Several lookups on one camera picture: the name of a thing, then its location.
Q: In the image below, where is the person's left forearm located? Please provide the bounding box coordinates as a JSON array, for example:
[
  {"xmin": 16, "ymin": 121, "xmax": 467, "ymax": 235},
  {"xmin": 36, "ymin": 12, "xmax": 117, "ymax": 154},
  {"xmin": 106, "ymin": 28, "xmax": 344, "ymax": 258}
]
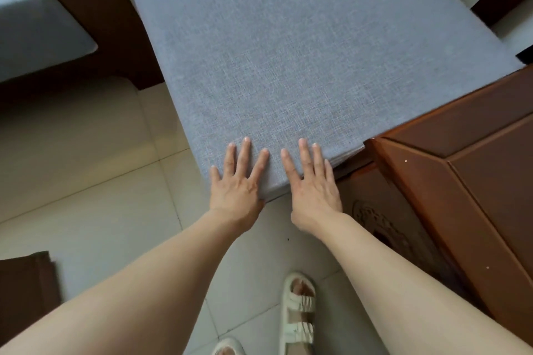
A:
[{"xmin": 0, "ymin": 209, "xmax": 247, "ymax": 355}]

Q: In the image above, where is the dark wooden coffee table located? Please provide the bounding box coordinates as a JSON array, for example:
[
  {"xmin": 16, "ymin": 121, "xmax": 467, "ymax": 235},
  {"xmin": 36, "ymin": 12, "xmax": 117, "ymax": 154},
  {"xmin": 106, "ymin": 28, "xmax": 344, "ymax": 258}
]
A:
[{"xmin": 0, "ymin": 250, "xmax": 63, "ymax": 345}]

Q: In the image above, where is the person's left hand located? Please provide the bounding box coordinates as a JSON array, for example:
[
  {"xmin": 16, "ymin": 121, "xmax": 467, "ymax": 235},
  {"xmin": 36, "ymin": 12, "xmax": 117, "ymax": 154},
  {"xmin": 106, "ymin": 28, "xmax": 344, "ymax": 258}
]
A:
[{"xmin": 209, "ymin": 137, "xmax": 270, "ymax": 235}]

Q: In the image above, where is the person's right forearm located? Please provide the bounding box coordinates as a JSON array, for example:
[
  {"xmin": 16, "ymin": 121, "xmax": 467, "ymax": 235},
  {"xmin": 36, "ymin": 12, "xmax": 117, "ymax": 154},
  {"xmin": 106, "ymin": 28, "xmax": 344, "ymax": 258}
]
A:
[{"xmin": 312, "ymin": 213, "xmax": 533, "ymax": 355}]

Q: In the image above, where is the person's right hand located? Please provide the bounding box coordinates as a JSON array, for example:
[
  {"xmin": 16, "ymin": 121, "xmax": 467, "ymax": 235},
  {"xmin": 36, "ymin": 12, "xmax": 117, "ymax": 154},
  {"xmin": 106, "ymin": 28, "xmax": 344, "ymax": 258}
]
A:
[{"xmin": 280, "ymin": 138, "xmax": 344, "ymax": 235}]

